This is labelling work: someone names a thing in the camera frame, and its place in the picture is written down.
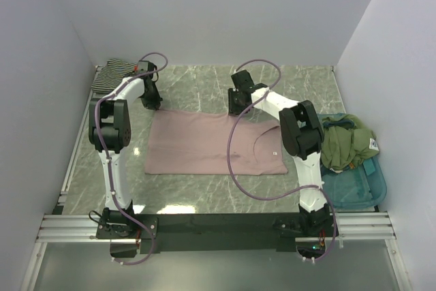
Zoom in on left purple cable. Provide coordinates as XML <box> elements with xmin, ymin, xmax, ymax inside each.
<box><xmin>95</xmin><ymin>52</ymin><xmax>170</xmax><ymax>266</ymax></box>

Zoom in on pink tank top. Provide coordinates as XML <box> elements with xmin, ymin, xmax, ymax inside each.
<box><xmin>144</xmin><ymin>110</ymin><xmax>287</xmax><ymax>176</ymax></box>

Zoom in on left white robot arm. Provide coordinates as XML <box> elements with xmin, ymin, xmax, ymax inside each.
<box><xmin>89</xmin><ymin>59</ymin><xmax>162</xmax><ymax>239</ymax></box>

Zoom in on black base beam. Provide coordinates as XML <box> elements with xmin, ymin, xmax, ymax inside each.
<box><xmin>96</xmin><ymin>213</ymin><xmax>338</xmax><ymax>254</ymax></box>

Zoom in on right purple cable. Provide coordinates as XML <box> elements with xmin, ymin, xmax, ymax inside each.
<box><xmin>226</xmin><ymin>59</ymin><xmax>340</xmax><ymax>266</ymax></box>

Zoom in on green tank top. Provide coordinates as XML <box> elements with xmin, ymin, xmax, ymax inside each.
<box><xmin>318</xmin><ymin>113</ymin><xmax>379</xmax><ymax>173</ymax></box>

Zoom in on purple cable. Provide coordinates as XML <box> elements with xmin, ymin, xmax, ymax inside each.
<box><xmin>226</xmin><ymin>59</ymin><xmax>340</xmax><ymax>266</ymax></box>
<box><xmin>95</xmin><ymin>52</ymin><xmax>170</xmax><ymax>266</ymax></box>

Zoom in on teal plastic bin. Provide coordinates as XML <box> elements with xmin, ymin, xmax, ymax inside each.
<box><xmin>316</xmin><ymin>112</ymin><xmax>388</xmax><ymax>210</ymax></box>

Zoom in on aluminium rail frame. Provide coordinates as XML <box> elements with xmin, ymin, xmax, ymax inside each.
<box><xmin>20</xmin><ymin>64</ymin><xmax>398</xmax><ymax>291</ymax></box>

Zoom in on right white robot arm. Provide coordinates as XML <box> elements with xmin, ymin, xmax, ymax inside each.
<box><xmin>228</xmin><ymin>70</ymin><xmax>332</xmax><ymax>236</ymax></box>

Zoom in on striped folded tank top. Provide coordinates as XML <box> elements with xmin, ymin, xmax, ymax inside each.
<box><xmin>91</xmin><ymin>59</ymin><xmax>136</xmax><ymax>94</ymax></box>

